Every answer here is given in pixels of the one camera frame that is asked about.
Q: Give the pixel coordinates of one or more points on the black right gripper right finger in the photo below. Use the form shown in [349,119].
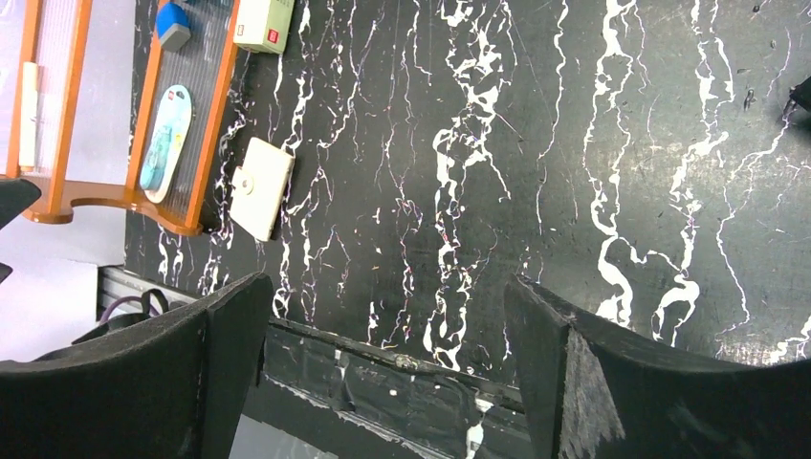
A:
[592,389]

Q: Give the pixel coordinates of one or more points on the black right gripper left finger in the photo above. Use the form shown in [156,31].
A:
[171,386]

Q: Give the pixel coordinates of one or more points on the beige leather card holder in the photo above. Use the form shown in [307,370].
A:
[259,185]

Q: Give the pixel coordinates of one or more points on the teal item in blister pack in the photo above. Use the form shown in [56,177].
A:
[166,143]

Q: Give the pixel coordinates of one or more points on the white marker pen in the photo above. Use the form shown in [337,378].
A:
[28,116]

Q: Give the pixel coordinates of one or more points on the orange wooden shelf rack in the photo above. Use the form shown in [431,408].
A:
[55,35]

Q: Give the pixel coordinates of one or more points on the blue grey eraser block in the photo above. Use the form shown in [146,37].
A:
[172,27]

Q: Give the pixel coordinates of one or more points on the cream box with red label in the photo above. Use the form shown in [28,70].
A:
[262,26]

